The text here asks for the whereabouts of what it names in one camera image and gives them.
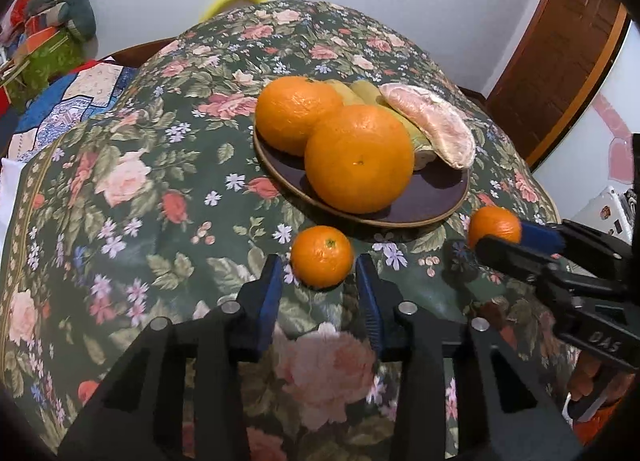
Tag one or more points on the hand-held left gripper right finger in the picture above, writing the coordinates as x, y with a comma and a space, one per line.
367, 291

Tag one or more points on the patchwork quilt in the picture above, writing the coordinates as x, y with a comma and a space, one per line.
65, 96

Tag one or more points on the grey cushion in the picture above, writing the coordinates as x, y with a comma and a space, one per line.
70, 3

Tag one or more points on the green storage box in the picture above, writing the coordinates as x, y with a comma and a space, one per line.
47, 66

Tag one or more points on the orange box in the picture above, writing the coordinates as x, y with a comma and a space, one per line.
40, 38

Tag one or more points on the large orange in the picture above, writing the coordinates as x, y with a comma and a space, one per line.
295, 113
359, 158

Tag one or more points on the small tangerine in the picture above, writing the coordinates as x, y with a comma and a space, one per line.
322, 257
492, 222

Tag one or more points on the red bag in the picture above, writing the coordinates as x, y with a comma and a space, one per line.
22, 3

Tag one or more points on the floral blanket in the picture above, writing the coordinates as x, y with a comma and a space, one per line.
150, 191

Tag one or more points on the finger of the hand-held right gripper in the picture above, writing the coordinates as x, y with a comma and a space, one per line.
510, 258
542, 236

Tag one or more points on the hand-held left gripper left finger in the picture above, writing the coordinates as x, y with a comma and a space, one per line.
267, 291

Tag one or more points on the brown wooden door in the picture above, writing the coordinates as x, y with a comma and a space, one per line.
560, 56

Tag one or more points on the sugarcane piece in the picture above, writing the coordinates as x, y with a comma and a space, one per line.
415, 141
345, 91

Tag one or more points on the purple plate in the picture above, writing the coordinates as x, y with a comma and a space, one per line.
430, 191

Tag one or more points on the person's right hand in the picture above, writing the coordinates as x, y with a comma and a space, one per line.
587, 378

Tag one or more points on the white box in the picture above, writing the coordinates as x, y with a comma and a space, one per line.
602, 213

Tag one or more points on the peeled pomelo piece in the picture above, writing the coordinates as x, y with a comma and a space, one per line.
435, 123

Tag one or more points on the wooden bed frame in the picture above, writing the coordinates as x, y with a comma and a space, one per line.
135, 51

